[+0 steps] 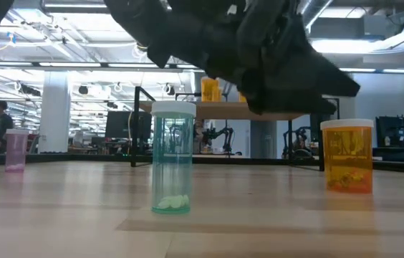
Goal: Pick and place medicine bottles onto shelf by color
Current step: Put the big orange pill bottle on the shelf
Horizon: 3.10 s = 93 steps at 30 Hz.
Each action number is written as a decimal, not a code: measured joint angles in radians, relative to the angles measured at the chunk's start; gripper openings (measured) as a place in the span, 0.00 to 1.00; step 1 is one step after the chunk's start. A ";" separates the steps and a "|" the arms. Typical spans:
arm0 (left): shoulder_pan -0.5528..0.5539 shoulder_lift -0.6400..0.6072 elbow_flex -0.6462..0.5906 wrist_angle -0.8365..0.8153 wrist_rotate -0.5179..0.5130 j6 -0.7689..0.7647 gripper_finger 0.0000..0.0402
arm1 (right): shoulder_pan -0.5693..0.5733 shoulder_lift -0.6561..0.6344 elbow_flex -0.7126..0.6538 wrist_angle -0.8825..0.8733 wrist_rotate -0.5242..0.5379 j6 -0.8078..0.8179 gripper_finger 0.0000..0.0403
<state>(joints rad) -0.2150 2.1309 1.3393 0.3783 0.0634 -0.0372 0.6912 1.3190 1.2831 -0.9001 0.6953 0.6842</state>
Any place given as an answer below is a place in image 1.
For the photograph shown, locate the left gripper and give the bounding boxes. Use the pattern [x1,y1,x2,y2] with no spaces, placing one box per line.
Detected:
[187,0,361,115]

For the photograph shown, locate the large orange medicine bottle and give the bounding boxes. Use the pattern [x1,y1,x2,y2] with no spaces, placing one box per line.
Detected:
[319,118,375,195]
[201,76,219,103]

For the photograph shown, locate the tall green bottle white tablets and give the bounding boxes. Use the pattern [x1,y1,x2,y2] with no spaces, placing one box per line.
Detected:
[150,100,197,216]

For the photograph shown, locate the pink medicine bottle white cap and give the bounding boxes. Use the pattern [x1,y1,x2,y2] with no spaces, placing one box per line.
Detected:
[4,128,30,173]

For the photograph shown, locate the black storage cabinet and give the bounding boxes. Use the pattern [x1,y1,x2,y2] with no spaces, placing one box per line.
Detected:
[375,113,404,164]

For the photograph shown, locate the black background monitor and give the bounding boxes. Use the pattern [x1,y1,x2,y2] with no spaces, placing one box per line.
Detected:
[104,110,153,139]

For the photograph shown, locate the long ceiling light bar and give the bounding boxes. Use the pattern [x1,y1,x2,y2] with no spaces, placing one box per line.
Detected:
[0,60,404,75]

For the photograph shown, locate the white pillar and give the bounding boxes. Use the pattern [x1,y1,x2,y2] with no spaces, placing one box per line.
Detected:
[38,70,73,154]

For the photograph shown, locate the person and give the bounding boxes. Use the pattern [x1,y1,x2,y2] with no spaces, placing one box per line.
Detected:
[0,100,15,153]

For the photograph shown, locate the wooden shelf black metal frame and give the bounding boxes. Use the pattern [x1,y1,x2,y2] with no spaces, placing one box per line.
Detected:
[129,85,341,172]

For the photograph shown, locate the black aluminium table frame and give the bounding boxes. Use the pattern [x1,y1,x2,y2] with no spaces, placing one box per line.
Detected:
[0,152,404,175]

